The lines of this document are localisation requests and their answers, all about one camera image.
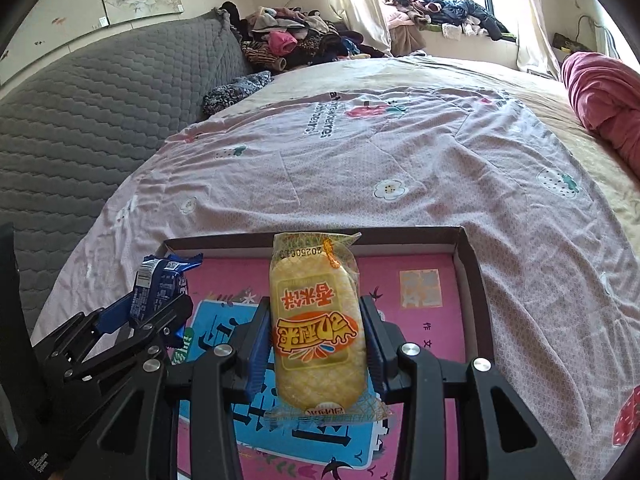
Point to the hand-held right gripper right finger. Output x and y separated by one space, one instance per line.
374 345

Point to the pink quilt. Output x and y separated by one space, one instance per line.
605 100

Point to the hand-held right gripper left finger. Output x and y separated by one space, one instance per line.
259 345

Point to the white standing mirror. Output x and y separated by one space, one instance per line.
611 42

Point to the pile of mixed clothes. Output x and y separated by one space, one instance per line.
295 35

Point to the cream curtain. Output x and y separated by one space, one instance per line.
355 5
537 20

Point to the yellow rice cake packet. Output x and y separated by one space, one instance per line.
315 350

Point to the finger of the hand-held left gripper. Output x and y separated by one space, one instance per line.
150 332
112 317

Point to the brown tray with pink bottom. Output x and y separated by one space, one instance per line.
425 320

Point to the black box on desk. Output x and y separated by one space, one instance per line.
570 42

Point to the blue snack packet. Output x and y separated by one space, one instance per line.
155 285

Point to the dark patterned cloth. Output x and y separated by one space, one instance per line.
232 92

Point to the beige bed sheet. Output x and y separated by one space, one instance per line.
450 72

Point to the clothes heap on windowsill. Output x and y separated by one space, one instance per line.
450 12

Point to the grey quilted headboard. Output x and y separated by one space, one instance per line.
100 110

